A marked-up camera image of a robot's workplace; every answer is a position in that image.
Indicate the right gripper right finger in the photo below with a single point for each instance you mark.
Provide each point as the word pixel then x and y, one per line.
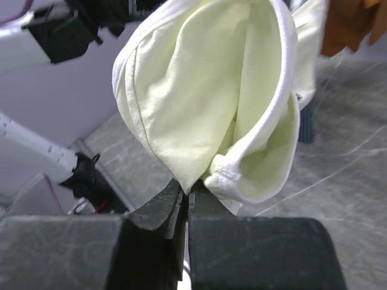
pixel 233 252

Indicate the brown orange underwear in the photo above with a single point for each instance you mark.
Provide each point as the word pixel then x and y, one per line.
pixel 349 22

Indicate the navy striped underwear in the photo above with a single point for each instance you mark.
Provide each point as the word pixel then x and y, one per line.
pixel 306 128

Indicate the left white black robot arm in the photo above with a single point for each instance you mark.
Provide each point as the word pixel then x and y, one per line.
pixel 50 35

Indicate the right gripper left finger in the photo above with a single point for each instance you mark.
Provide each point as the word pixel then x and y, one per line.
pixel 140 250

